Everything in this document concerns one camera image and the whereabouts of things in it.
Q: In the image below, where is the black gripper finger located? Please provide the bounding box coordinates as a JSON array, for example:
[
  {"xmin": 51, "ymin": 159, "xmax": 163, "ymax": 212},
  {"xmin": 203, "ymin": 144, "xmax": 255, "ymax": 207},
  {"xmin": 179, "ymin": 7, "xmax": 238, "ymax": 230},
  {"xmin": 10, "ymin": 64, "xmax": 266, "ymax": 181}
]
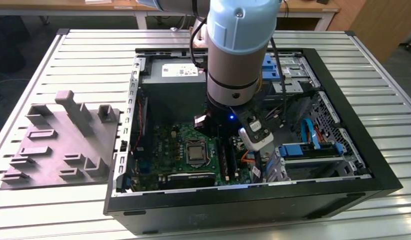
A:
[{"xmin": 194, "ymin": 114, "xmax": 210, "ymax": 131}]

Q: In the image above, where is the orange wire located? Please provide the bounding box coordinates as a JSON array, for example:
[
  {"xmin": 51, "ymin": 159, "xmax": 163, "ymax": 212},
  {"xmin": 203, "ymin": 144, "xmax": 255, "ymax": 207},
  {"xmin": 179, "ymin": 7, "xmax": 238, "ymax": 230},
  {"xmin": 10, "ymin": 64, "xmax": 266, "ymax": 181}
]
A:
[{"xmin": 240, "ymin": 149, "xmax": 259, "ymax": 165}]

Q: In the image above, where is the black PC case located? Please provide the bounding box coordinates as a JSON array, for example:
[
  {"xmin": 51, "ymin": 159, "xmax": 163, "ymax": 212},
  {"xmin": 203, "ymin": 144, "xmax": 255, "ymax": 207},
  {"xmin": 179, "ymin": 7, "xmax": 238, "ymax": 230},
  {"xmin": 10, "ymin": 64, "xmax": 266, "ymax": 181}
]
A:
[{"xmin": 103, "ymin": 47, "xmax": 403, "ymax": 235}]

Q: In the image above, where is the empty blue disk carrier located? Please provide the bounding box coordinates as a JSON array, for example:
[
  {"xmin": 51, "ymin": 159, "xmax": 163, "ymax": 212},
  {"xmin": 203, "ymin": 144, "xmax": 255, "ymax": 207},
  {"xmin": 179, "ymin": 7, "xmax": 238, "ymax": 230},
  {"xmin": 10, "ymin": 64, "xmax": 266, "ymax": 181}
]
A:
[{"xmin": 262, "ymin": 56, "xmax": 282, "ymax": 82}]

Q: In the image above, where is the wooden cabinet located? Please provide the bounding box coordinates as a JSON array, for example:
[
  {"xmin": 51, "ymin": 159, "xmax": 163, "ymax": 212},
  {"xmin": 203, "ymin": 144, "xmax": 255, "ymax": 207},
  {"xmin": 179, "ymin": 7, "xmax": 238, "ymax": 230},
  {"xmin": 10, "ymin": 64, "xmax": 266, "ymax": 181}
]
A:
[{"xmin": 328, "ymin": 0, "xmax": 411, "ymax": 63}]

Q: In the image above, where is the black case fan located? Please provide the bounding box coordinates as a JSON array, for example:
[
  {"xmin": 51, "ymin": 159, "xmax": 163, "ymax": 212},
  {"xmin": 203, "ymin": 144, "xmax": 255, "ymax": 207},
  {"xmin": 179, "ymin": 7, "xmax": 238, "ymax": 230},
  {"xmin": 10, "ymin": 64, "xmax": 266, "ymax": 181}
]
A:
[{"xmin": 135, "ymin": 86, "xmax": 151, "ymax": 157}]

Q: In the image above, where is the silver low disk cage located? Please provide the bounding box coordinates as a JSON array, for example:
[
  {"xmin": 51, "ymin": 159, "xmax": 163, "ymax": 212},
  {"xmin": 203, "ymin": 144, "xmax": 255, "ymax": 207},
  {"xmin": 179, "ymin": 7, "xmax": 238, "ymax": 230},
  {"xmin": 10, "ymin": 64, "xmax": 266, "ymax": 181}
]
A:
[{"xmin": 260, "ymin": 146, "xmax": 372, "ymax": 183}]

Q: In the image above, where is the silver camera black bracket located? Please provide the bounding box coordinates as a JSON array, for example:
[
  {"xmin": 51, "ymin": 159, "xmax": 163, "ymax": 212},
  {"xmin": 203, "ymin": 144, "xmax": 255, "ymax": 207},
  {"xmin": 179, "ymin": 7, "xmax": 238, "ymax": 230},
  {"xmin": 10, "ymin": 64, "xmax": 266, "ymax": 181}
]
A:
[{"xmin": 230, "ymin": 107, "xmax": 275, "ymax": 153}]

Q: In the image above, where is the black camera cable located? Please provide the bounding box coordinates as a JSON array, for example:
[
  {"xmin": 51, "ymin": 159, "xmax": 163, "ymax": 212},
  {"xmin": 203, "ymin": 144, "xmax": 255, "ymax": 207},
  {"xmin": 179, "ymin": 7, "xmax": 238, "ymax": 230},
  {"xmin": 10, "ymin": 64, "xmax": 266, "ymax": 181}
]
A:
[
  {"xmin": 270, "ymin": 37, "xmax": 288, "ymax": 126},
  {"xmin": 190, "ymin": 14, "xmax": 210, "ymax": 74}
]

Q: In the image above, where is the silver CPU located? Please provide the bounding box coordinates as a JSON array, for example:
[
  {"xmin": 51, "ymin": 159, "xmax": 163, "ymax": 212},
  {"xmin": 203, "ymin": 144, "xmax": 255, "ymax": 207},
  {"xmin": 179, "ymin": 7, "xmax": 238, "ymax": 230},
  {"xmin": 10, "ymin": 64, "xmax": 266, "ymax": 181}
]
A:
[{"xmin": 187, "ymin": 144, "xmax": 206, "ymax": 161}]

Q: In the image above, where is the grey power supply unit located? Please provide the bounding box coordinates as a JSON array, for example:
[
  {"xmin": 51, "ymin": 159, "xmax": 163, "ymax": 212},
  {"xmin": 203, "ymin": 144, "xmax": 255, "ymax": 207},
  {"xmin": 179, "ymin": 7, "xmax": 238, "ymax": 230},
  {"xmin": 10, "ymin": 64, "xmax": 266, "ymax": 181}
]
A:
[{"xmin": 138, "ymin": 57, "xmax": 208, "ymax": 123}]

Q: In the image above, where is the blue flat wire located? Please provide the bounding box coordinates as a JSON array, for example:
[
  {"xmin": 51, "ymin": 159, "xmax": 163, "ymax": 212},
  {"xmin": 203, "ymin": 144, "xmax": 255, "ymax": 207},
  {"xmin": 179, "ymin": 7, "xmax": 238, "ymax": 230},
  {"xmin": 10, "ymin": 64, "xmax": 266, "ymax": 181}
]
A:
[{"xmin": 300, "ymin": 117, "xmax": 322, "ymax": 150}]

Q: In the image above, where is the red black twisted wire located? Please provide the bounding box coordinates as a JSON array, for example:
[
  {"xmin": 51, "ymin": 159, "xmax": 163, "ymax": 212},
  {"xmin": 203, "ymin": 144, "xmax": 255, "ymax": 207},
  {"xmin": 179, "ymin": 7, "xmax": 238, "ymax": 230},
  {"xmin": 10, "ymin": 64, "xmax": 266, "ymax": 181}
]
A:
[{"xmin": 131, "ymin": 98, "xmax": 148, "ymax": 154}]

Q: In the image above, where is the black graphics card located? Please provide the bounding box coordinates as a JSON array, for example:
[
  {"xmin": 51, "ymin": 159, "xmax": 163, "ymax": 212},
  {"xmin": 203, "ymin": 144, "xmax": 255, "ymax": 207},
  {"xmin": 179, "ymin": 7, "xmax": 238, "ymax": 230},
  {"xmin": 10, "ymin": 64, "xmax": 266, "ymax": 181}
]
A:
[{"xmin": 158, "ymin": 171, "xmax": 216, "ymax": 190}]

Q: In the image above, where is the red thin wire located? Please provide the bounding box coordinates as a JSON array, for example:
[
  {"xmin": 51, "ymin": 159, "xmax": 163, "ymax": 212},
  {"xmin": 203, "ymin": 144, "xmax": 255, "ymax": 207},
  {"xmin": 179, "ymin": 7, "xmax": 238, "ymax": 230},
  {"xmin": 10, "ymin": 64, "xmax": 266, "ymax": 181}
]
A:
[{"xmin": 314, "ymin": 126, "xmax": 335, "ymax": 148}]

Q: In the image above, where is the black RAM slot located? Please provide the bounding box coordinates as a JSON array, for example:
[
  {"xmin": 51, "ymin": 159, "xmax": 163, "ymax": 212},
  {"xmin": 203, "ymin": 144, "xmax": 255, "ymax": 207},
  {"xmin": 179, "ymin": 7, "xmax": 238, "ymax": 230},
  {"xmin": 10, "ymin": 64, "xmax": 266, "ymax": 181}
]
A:
[{"xmin": 218, "ymin": 139, "xmax": 234, "ymax": 181}]

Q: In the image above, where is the grey parts rack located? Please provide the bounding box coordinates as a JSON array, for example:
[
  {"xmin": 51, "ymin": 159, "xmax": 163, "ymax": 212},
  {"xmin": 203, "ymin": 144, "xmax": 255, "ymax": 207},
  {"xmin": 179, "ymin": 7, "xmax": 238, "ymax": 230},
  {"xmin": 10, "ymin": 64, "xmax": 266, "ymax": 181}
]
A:
[{"xmin": 0, "ymin": 89, "xmax": 124, "ymax": 191}]

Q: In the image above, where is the silver disk bay cage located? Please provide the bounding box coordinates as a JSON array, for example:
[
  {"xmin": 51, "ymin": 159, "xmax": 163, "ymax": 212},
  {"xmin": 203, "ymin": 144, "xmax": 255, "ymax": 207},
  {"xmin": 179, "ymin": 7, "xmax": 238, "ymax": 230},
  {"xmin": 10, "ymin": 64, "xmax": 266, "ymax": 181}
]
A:
[{"xmin": 260, "ymin": 53, "xmax": 322, "ymax": 108}]

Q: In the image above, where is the black wire bundle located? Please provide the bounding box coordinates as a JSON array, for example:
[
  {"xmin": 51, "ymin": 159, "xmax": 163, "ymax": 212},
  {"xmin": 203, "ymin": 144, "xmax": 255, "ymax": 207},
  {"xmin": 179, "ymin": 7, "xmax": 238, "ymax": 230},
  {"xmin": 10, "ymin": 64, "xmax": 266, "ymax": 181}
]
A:
[{"xmin": 258, "ymin": 91, "xmax": 318, "ymax": 131}]

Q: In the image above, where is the green motherboard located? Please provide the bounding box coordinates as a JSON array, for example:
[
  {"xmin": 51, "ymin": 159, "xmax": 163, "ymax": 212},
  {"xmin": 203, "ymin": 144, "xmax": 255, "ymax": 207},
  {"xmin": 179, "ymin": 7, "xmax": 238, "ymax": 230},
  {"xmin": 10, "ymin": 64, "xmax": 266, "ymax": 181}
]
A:
[{"xmin": 134, "ymin": 122, "xmax": 259, "ymax": 187}]

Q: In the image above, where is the black CPU socket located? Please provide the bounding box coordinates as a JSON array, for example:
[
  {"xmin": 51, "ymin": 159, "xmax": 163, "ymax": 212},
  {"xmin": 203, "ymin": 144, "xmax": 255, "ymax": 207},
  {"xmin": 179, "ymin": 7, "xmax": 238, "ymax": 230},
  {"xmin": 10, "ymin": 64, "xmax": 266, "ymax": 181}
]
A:
[{"xmin": 183, "ymin": 139, "xmax": 211, "ymax": 168}]

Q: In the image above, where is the hard disk in blue carrier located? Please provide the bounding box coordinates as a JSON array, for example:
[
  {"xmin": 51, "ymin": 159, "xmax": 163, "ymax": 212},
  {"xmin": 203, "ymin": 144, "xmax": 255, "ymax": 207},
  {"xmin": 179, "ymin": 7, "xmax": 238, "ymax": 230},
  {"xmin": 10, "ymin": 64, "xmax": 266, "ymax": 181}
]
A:
[{"xmin": 278, "ymin": 141, "xmax": 344, "ymax": 160}]

